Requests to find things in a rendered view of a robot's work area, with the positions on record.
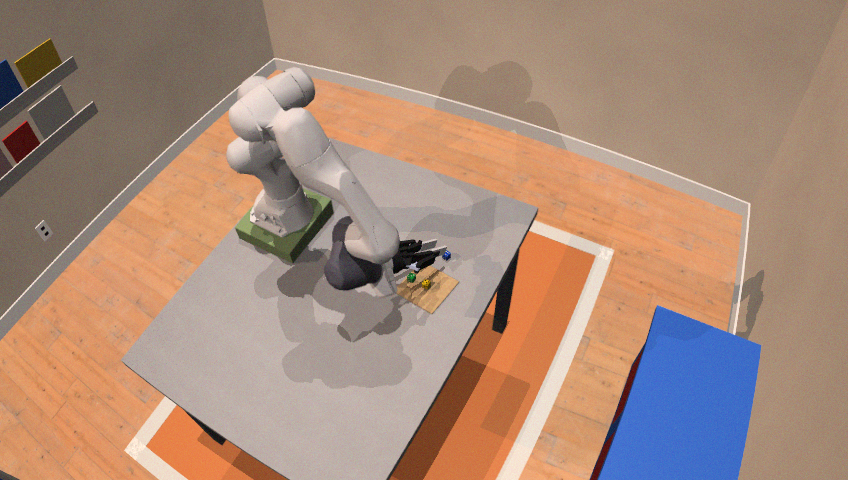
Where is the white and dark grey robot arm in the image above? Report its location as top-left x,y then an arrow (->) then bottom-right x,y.
226,67 -> 400,297

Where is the tan square mat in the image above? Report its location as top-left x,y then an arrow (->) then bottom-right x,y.
397,266 -> 459,314

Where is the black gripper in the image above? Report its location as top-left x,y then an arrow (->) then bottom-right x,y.
392,239 -> 447,274

